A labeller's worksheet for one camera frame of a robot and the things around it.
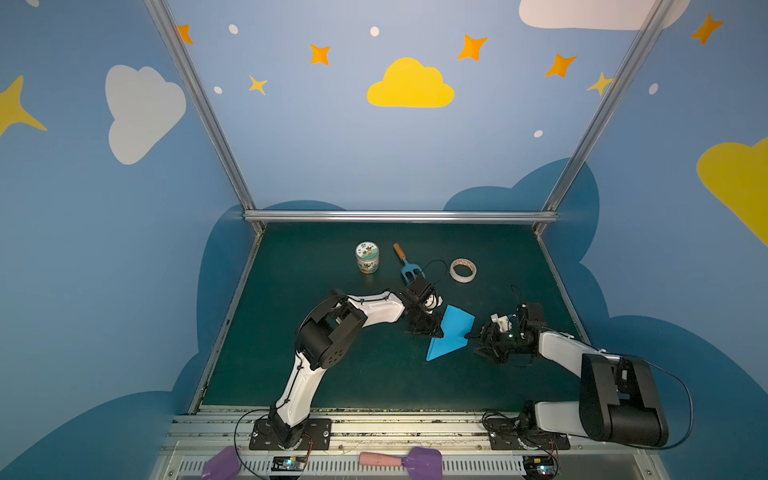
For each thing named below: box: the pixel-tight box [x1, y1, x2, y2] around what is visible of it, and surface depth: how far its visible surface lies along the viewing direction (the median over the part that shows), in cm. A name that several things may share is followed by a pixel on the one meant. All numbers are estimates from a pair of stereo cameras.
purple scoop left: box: [201, 446, 242, 480], surface depth 71 cm
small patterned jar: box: [355, 241, 380, 275], surface depth 106 cm
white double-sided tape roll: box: [449, 258, 477, 283], surface depth 109 cm
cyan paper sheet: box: [426, 304, 476, 362], surface depth 93 cm
